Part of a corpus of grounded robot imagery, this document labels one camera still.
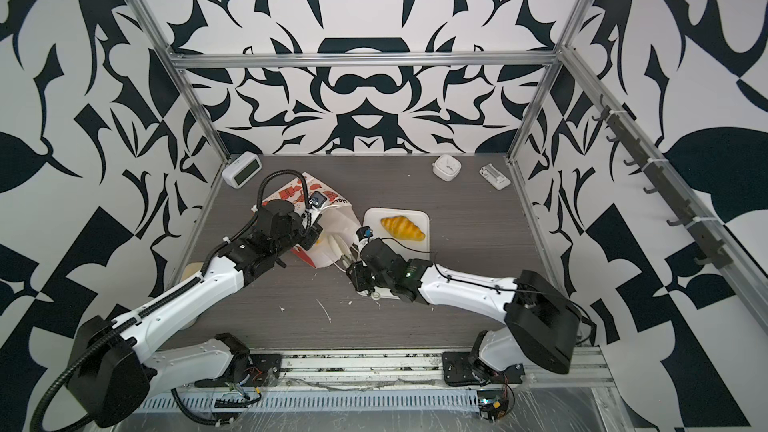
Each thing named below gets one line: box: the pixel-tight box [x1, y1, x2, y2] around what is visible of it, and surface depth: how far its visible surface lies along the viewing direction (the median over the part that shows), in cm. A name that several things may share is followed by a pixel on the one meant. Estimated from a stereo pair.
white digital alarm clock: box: [222, 151, 263, 189], surface depth 110 cm
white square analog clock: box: [432, 154, 462, 181], surface depth 117 cm
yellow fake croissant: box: [380, 215, 425, 241], surface depth 98 cm
